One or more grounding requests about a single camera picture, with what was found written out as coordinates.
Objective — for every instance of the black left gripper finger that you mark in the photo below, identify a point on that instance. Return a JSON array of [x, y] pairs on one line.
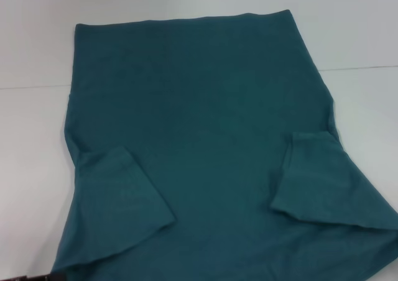
[[56, 278]]

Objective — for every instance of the teal blue shirt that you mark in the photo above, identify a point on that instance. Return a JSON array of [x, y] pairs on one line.
[[217, 122]]

